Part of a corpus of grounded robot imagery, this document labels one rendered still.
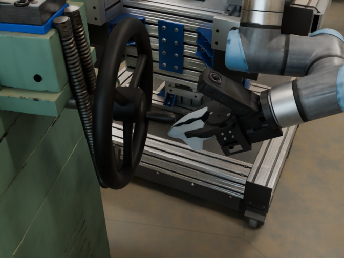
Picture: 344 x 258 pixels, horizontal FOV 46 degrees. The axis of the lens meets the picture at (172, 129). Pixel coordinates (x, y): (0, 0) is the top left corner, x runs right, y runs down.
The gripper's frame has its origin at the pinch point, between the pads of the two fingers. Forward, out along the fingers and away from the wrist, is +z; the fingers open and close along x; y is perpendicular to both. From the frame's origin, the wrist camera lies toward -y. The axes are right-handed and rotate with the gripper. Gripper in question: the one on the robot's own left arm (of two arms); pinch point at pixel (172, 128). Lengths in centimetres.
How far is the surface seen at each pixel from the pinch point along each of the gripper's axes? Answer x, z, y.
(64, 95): -12.2, 4.9, -20.3
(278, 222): 37, 9, 80
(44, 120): -5.1, 19.5, -14.0
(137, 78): -0.6, -0.5, -13.1
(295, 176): 63, 3, 85
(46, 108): -15.4, 6.4, -20.8
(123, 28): -6.2, -6.9, -23.9
